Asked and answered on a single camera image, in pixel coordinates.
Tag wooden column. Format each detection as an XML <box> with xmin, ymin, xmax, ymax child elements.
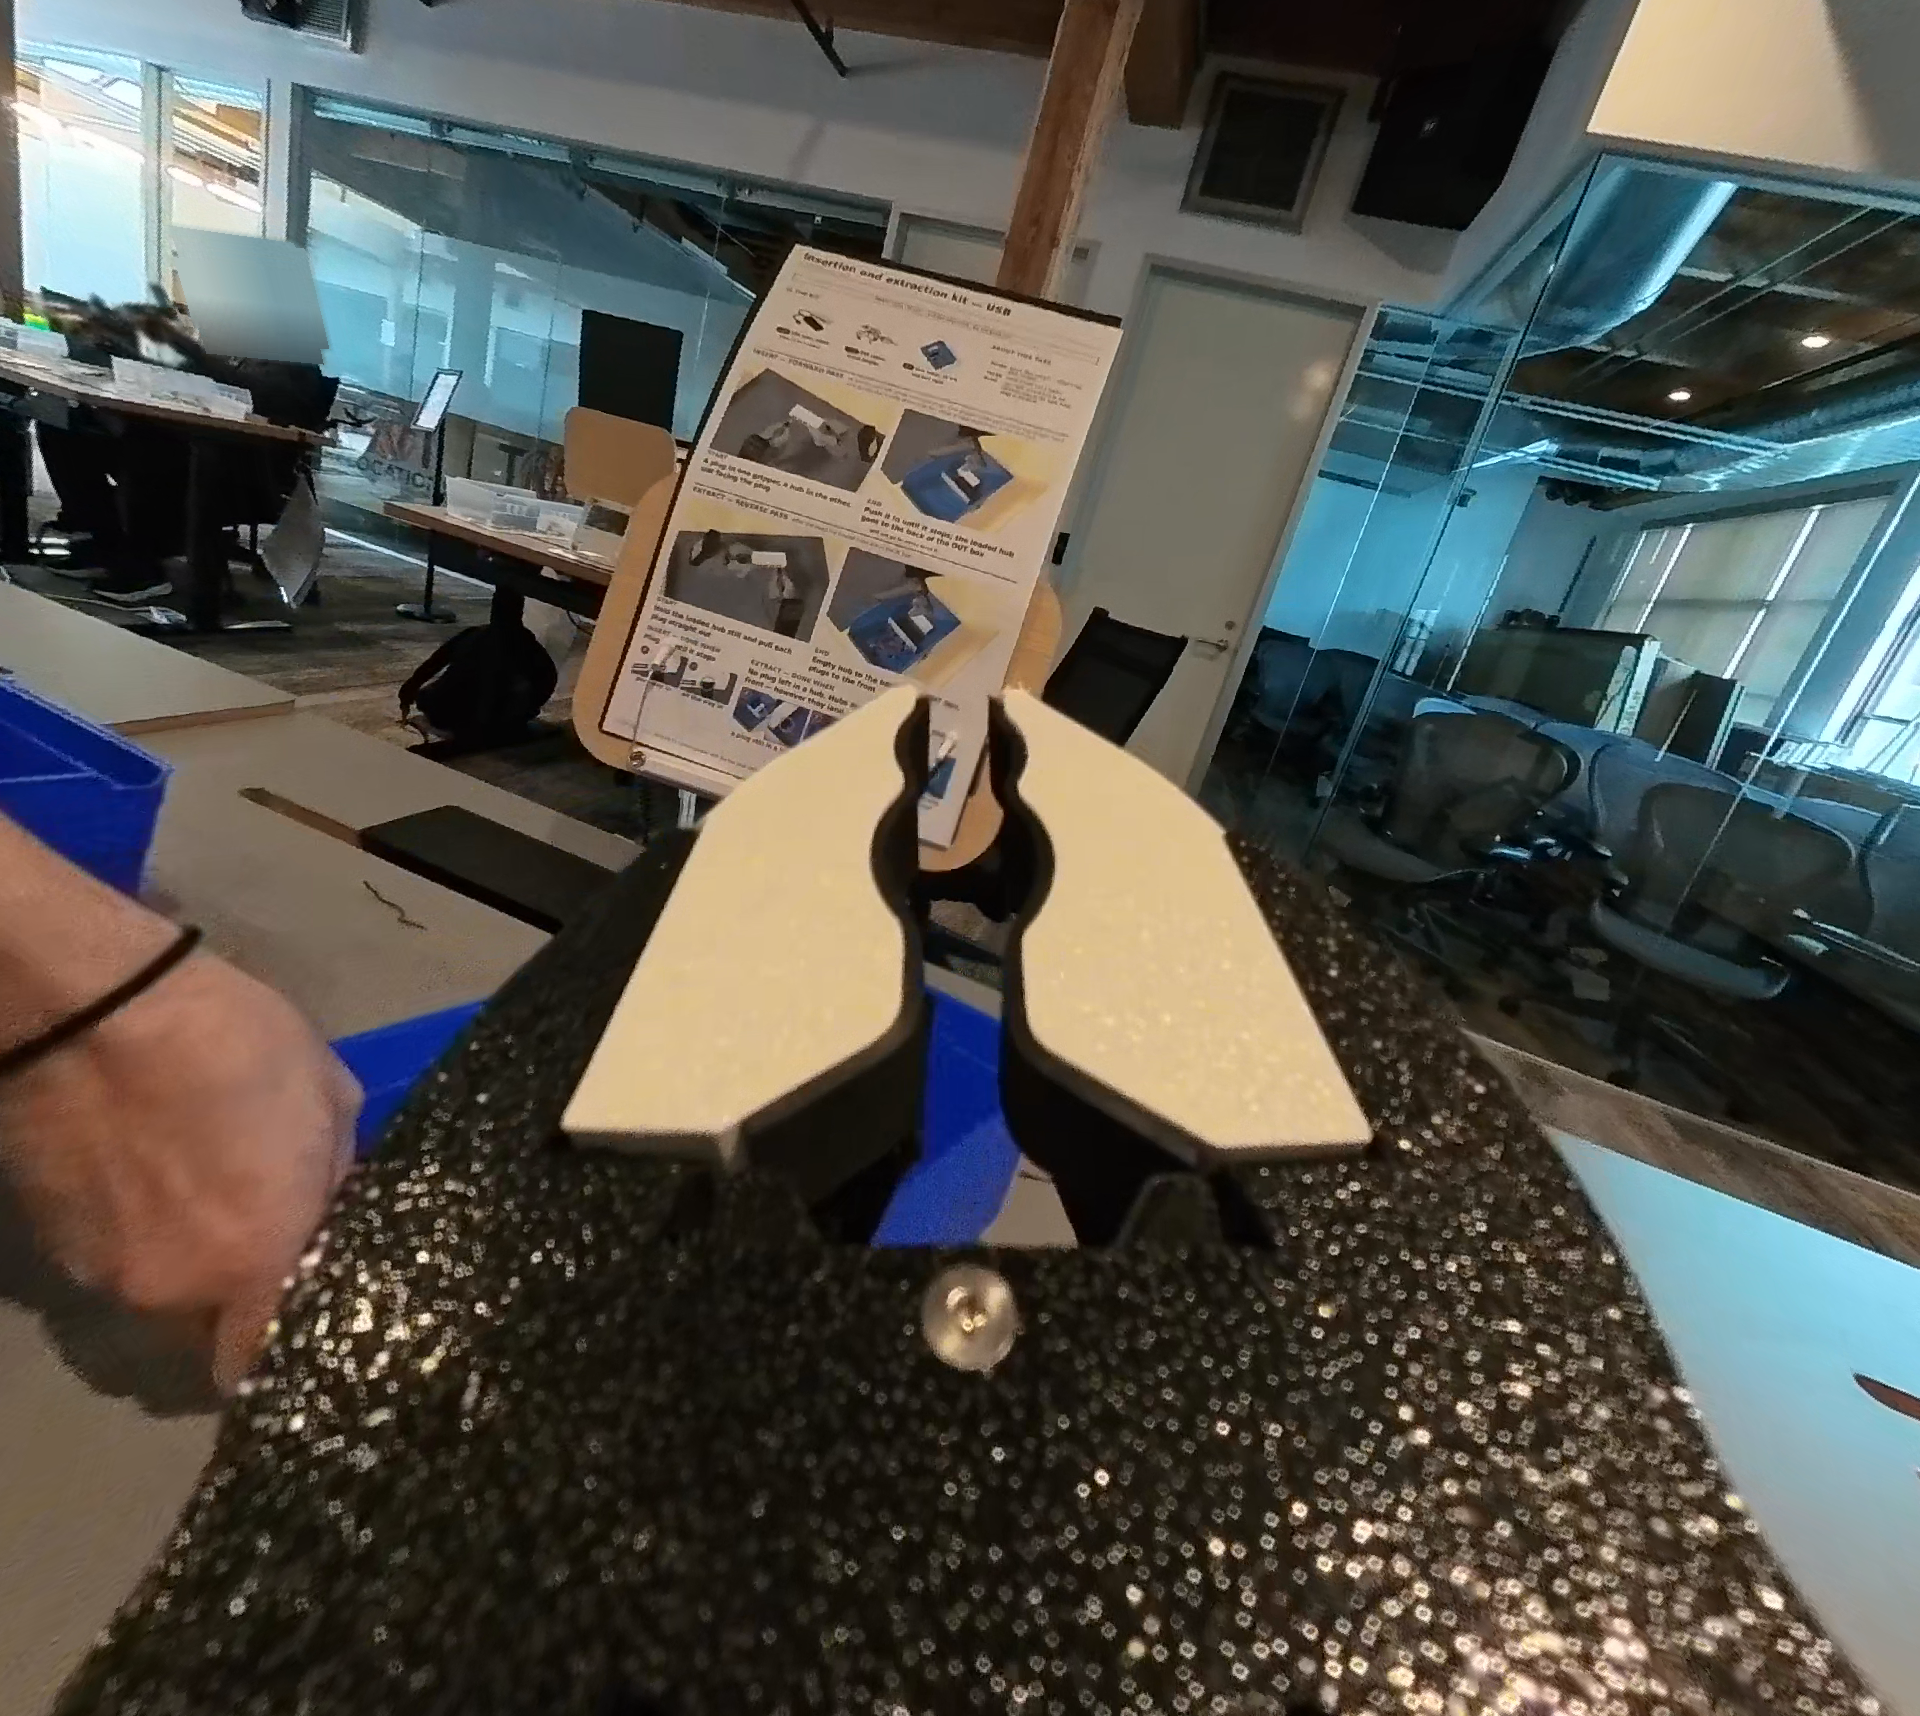
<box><xmin>998</xmin><ymin>0</ymin><xmax>1187</xmax><ymax>300</ymax></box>

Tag black monitor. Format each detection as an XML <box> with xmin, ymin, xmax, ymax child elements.
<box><xmin>577</xmin><ymin>308</ymin><xmax>682</xmax><ymax>413</ymax></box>

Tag long wooden desk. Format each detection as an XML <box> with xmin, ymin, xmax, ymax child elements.
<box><xmin>0</xmin><ymin>343</ymin><xmax>339</xmax><ymax>630</ymax></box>

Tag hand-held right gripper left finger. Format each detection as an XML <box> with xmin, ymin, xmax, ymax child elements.
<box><xmin>558</xmin><ymin>680</ymin><xmax>931</xmax><ymax>1250</ymax></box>

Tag square wall vent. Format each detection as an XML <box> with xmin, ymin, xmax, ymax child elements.
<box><xmin>1178</xmin><ymin>66</ymin><xmax>1346</xmax><ymax>235</ymax></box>

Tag black backpack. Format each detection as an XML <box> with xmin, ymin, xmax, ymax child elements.
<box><xmin>400</xmin><ymin>622</ymin><xmax>559</xmax><ymax>748</ymax></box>

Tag rounded plywood panel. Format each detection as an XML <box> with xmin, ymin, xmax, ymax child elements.
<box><xmin>565</xmin><ymin>403</ymin><xmax>676</xmax><ymax>503</ymax></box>

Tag blue plastic bin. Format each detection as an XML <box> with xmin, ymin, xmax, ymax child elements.
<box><xmin>325</xmin><ymin>988</ymin><xmax>1029</xmax><ymax>1254</ymax></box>
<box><xmin>0</xmin><ymin>675</ymin><xmax>172</xmax><ymax>899</ymax></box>

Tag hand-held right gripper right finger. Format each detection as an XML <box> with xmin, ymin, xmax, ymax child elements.
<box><xmin>990</xmin><ymin>691</ymin><xmax>1383</xmax><ymax>1254</ymax></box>

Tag small wooden desk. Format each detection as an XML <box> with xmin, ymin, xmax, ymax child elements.
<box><xmin>382</xmin><ymin>502</ymin><xmax>623</xmax><ymax>623</ymax></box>

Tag person's left hand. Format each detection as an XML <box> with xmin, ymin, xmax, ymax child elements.
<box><xmin>0</xmin><ymin>959</ymin><xmax>365</xmax><ymax>1396</ymax></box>

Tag person's left forearm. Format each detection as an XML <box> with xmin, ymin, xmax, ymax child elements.
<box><xmin>0</xmin><ymin>828</ymin><xmax>201</xmax><ymax>1063</ymax></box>

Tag clear plastic trays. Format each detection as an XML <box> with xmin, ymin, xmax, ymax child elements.
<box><xmin>442</xmin><ymin>478</ymin><xmax>588</xmax><ymax>540</ymax></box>

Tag black table mat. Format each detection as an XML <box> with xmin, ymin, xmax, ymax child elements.
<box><xmin>358</xmin><ymin>804</ymin><xmax>647</xmax><ymax>930</ymax></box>

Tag printed instruction poster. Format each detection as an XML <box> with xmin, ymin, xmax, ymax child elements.
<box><xmin>595</xmin><ymin>240</ymin><xmax>1126</xmax><ymax>850</ymax></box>

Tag row of grey mesh chairs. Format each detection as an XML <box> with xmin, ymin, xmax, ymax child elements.
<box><xmin>1246</xmin><ymin>626</ymin><xmax>1920</xmax><ymax>1090</ymax></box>

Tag black loudspeaker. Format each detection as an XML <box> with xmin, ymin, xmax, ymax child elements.
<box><xmin>1348</xmin><ymin>66</ymin><xmax>1554</xmax><ymax>235</ymax></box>

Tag pale grey door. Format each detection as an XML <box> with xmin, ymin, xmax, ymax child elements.
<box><xmin>1118</xmin><ymin>258</ymin><xmax>1371</xmax><ymax>781</ymax></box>

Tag black wrist band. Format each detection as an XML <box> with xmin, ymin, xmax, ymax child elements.
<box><xmin>0</xmin><ymin>925</ymin><xmax>207</xmax><ymax>1074</ymax></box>

